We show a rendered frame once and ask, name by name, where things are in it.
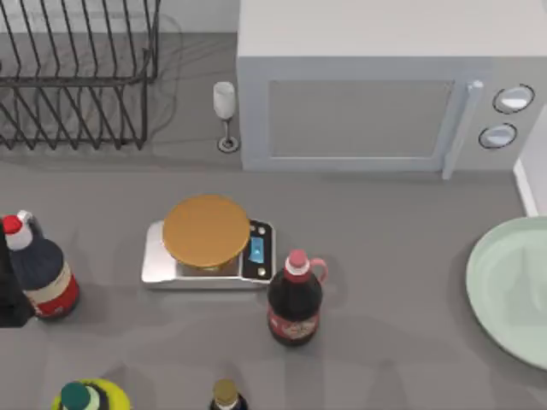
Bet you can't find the dark bottle with pink handle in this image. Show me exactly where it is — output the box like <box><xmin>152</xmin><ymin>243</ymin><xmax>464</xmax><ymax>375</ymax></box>
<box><xmin>267</xmin><ymin>249</ymin><xmax>329</xmax><ymax>348</ymax></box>

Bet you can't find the clear wine glass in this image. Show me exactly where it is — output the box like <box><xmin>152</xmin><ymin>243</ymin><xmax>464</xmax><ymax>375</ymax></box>
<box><xmin>213</xmin><ymin>81</ymin><xmax>241</xmax><ymax>153</ymax></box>

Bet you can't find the silver kitchen scale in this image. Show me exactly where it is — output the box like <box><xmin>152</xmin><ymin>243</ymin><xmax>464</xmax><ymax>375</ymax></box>
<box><xmin>141</xmin><ymin>195</ymin><xmax>277</xmax><ymax>291</ymax></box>

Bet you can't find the pale green plate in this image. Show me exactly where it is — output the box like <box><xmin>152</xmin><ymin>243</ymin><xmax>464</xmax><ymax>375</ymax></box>
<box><xmin>465</xmin><ymin>216</ymin><xmax>547</xmax><ymax>371</ymax></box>

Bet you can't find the large microwave knob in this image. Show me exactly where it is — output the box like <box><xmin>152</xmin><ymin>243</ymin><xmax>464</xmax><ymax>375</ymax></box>
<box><xmin>492</xmin><ymin>84</ymin><xmax>536</xmax><ymax>114</ymax></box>

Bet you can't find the dark bottle with red cap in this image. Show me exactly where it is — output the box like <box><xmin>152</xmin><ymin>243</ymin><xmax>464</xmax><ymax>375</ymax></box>
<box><xmin>2</xmin><ymin>209</ymin><xmax>81</xmax><ymax>321</ymax></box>

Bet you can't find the yellow bottle with green cap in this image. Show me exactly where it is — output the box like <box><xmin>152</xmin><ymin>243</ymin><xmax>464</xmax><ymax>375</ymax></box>
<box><xmin>50</xmin><ymin>378</ymin><xmax>132</xmax><ymax>410</ymax></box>

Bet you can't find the microwave door handle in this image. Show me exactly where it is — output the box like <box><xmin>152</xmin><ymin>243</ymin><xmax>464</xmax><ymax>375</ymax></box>
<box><xmin>441</xmin><ymin>79</ymin><xmax>485</xmax><ymax>180</ymax></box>

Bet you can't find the dark bottle with gold cap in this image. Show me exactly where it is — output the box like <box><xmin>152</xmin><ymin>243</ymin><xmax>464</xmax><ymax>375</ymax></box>
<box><xmin>209</xmin><ymin>378</ymin><xmax>249</xmax><ymax>410</ymax></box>

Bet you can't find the small microwave knob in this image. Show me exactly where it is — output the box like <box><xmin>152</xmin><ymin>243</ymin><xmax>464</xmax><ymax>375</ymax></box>
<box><xmin>478</xmin><ymin>122</ymin><xmax>518</xmax><ymax>149</ymax></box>

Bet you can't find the black wire dish rack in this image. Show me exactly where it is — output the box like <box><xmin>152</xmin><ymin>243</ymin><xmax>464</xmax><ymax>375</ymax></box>
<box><xmin>0</xmin><ymin>0</ymin><xmax>162</xmax><ymax>151</ymax></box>

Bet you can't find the pale microwave oven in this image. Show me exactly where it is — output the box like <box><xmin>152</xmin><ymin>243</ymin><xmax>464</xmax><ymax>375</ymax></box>
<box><xmin>236</xmin><ymin>0</ymin><xmax>547</xmax><ymax>173</ymax></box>

